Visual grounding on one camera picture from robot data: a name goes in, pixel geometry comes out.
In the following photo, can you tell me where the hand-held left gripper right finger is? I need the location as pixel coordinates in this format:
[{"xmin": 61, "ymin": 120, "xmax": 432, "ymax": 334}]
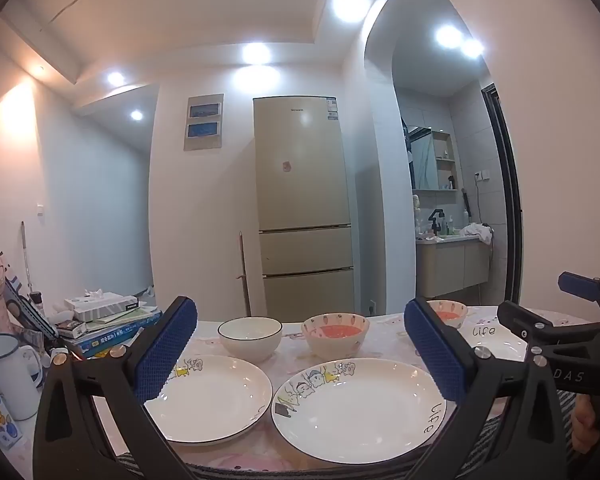
[{"xmin": 404, "ymin": 297, "xmax": 568, "ymax": 480}]

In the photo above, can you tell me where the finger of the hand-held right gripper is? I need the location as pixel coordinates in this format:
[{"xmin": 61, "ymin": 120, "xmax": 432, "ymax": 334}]
[
  {"xmin": 497, "ymin": 300, "xmax": 600, "ymax": 356},
  {"xmin": 558, "ymin": 271, "xmax": 600, "ymax": 314}
]

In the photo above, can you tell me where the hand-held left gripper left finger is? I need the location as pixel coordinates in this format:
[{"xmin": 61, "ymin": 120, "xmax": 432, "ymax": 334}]
[{"xmin": 32, "ymin": 296, "xmax": 198, "ymax": 480}]

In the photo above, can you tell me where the white cartoon print plate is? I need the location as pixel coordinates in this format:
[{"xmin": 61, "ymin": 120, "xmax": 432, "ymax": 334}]
[
  {"xmin": 457, "ymin": 322, "xmax": 531, "ymax": 361},
  {"xmin": 144, "ymin": 355, "xmax": 274, "ymax": 445},
  {"xmin": 271, "ymin": 358, "xmax": 448, "ymax": 465}
]

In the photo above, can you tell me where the pink strawberry print bowl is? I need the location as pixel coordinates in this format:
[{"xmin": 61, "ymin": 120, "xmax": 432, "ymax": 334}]
[
  {"xmin": 426, "ymin": 300, "xmax": 469, "ymax": 330},
  {"xmin": 301, "ymin": 312, "xmax": 371, "ymax": 369}
]

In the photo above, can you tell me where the white dark-rimmed bowl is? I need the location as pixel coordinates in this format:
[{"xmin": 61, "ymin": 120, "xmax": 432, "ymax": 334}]
[{"xmin": 217, "ymin": 316, "xmax": 284, "ymax": 363}]

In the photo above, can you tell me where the person's right hand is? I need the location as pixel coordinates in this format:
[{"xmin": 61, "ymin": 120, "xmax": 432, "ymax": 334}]
[{"xmin": 570, "ymin": 392, "xmax": 600, "ymax": 453}]

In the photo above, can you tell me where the green white booklet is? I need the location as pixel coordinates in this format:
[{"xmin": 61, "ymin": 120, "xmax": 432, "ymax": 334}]
[{"xmin": 85, "ymin": 305, "xmax": 158, "ymax": 332}]

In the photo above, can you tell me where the thick blue book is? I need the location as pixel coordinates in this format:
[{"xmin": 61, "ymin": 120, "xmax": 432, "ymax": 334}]
[{"xmin": 62, "ymin": 326, "xmax": 147, "ymax": 359}]

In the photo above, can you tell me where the white tissue box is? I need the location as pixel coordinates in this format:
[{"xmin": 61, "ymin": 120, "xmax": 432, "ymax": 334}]
[{"xmin": 64, "ymin": 291, "xmax": 140, "ymax": 322}]

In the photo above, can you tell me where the beige vanity cabinet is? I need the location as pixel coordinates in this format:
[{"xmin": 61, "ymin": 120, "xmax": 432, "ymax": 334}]
[{"xmin": 415, "ymin": 237, "xmax": 491, "ymax": 298}]

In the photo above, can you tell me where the white towel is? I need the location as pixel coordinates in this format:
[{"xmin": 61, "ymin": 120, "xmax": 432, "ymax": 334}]
[{"xmin": 460, "ymin": 223, "xmax": 495, "ymax": 246}]

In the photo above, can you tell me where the wooden stick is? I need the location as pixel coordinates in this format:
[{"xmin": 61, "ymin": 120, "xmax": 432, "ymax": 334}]
[{"xmin": 237, "ymin": 231, "xmax": 254, "ymax": 317}]

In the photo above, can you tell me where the black framed glass door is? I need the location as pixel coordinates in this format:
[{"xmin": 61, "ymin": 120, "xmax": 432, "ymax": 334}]
[{"xmin": 481, "ymin": 82, "xmax": 524, "ymax": 306}]

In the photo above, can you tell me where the pink cartoon print tablecloth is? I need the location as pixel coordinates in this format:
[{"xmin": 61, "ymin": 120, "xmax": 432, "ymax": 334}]
[{"xmin": 92, "ymin": 304, "xmax": 600, "ymax": 476}]

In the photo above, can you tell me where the white enamel mug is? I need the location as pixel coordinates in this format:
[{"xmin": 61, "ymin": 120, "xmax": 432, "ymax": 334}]
[{"xmin": 0, "ymin": 334, "xmax": 43, "ymax": 421}]

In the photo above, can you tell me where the mirror cabinet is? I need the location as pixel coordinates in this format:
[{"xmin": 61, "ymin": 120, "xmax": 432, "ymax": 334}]
[{"xmin": 407, "ymin": 125, "xmax": 458, "ymax": 191}]

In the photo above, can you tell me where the beige refrigerator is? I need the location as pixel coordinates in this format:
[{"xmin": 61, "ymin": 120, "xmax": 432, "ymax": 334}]
[{"xmin": 252, "ymin": 95, "xmax": 356, "ymax": 322}]

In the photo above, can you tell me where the blue white striped strap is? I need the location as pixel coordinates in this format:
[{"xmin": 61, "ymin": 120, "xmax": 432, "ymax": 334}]
[{"xmin": 2, "ymin": 265, "xmax": 59, "ymax": 339}]

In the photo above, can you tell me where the white broom handle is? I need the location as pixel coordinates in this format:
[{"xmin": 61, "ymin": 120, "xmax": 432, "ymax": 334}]
[{"xmin": 21, "ymin": 221, "xmax": 34, "ymax": 302}]

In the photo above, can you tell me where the grey wall panel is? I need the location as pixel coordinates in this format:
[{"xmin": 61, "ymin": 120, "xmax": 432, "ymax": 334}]
[{"xmin": 183, "ymin": 93, "xmax": 225, "ymax": 152}]

